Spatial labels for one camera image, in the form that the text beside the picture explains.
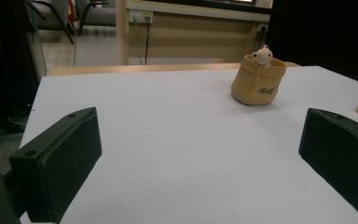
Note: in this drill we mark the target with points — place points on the grey chair with black frame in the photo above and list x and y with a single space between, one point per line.
96 14
51 12

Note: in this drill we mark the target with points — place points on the black stand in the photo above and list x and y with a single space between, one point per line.
6 62

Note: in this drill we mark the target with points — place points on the beige wooden desk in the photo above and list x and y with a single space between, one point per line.
195 40

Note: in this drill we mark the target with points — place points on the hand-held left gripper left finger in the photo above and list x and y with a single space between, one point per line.
59 174

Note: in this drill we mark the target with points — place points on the tan sack-shaped holder with bear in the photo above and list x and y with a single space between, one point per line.
258 81

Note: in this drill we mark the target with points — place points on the white wall socket strip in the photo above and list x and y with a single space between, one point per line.
140 16

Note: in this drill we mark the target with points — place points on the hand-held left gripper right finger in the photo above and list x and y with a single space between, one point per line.
341 155

